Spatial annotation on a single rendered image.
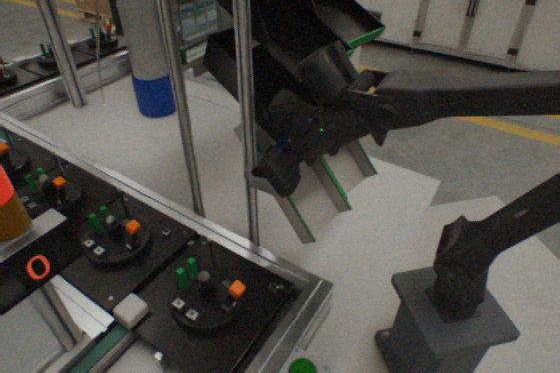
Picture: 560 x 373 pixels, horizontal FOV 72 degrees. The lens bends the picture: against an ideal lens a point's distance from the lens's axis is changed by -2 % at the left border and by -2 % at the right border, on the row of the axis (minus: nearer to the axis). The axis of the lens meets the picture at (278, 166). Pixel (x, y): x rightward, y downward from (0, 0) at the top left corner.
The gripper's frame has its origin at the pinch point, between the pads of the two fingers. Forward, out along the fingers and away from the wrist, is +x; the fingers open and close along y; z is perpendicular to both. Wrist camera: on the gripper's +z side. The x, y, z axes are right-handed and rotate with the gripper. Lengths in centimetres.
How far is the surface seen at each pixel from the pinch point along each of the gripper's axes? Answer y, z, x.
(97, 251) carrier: 11.4, 2.4, 41.3
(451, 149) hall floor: -221, -120, 36
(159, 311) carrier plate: 16.0, -11.7, 30.1
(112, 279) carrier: 13.7, -3.4, 39.9
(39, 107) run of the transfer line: -44, 49, 113
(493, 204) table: -53, -57, -12
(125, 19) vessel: -56, 49, 59
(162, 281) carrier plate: 10.3, -9.3, 32.6
